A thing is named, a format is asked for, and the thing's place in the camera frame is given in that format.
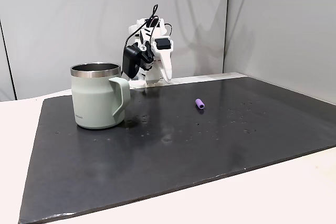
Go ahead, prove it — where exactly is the black camera cable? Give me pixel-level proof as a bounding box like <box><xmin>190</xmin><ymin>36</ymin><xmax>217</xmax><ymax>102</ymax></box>
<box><xmin>124</xmin><ymin>4</ymin><xmax>160</xmax><ymax>51</ymax></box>

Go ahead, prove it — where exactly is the black oval camera box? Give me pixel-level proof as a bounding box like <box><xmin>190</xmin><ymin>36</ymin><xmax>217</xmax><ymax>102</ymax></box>
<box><xmin>122</xmin><ymin>45</ymin><xmax>142</xmax><ymax>80</ymax></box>

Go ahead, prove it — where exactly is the black rubber table mat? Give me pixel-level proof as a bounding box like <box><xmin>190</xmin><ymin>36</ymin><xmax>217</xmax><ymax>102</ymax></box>
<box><xmin>17</xmin><ymin>77</ymin><xmax>336</xmax><ymax>224</ymax></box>

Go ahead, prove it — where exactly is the pale green steel mug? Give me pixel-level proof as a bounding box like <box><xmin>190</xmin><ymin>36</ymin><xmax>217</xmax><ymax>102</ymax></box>
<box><xmin>70</xmin><ymin>62</ymin><xmax>131</xmax><ymax>130</ymax></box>

